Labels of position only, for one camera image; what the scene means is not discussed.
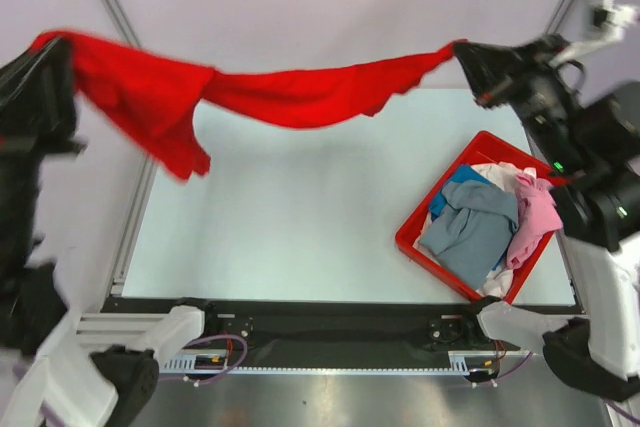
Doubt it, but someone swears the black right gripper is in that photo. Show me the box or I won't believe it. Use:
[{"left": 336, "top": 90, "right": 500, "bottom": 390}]
[{"left": 452, "top": 32, "right": 590, "bottom": 175}]

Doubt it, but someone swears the red t-shirt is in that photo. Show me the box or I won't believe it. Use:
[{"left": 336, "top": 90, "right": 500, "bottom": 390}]
[{"left": 29, "top": 30, "right": 454, "bottom": 181}]

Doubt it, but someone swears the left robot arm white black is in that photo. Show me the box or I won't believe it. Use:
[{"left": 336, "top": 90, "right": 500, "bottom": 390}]
[{"left": 1, "top": 37, "right": 221, "bottom": 426}]

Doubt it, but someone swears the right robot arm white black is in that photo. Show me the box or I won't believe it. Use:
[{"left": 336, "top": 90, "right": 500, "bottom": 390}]
[{"left": 453, "top": 35, "right": 639, "bottom": 402}]

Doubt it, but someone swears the red plastic bin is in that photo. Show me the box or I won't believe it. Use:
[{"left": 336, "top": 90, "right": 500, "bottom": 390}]
[{"left": 395, "top": 131, "right": 576, "bottom": 306}]

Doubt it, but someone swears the blue t-shirt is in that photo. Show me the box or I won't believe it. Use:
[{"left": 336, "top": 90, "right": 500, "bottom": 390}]
[{"left": 429, "top": 163, "right": 494, "bottom": 218}]

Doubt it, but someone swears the pink t-shirt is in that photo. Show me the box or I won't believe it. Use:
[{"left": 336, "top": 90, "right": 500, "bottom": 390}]
[{"left": 506, "top": 172, "right": 563, "bottom": 270}]

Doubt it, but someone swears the grey-blue t-shirt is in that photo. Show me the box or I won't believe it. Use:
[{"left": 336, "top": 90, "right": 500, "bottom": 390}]
[{"left": 418, "top": 180, "right": 519, "bottom": 290}]

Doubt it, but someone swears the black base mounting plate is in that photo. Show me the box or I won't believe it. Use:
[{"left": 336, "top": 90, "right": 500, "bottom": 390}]
[{"left": 99, "top": 297, "right": 521, "bottom": 368}]

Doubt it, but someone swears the left aluminium corner post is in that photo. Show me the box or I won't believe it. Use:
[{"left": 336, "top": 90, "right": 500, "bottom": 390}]
[{"left": 100, "top": 0, "right": 155, "bottom": 297}]

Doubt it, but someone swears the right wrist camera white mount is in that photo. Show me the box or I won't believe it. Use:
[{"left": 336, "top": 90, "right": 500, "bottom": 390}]
[{"left": 548, "top": 0, "right": 639, "bottom": 68}]

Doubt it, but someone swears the aluminium front rail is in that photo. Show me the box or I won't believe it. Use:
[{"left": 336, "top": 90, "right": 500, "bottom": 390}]
[{"left": 76, "top": 313, "right": 166, "bottom": 350}]

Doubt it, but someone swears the right grey cable duct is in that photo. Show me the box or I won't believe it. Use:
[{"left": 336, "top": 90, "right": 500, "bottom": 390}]
[{"left": 449, "top": 351, "right": 500, "bottom": 377}]

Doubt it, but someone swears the grey cable duct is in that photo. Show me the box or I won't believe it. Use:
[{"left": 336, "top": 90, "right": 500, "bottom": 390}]
[
  {"left": 449, "top": 351, "right": 500, "bottom": 377},
  {"left": 160, "top": 350, "right": 232, "bottom": 376}
]

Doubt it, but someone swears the left grey cable duct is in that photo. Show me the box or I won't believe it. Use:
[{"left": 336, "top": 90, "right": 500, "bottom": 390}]
[{"left": 160, "top": 350, "right": 232, "bottom": 376}]

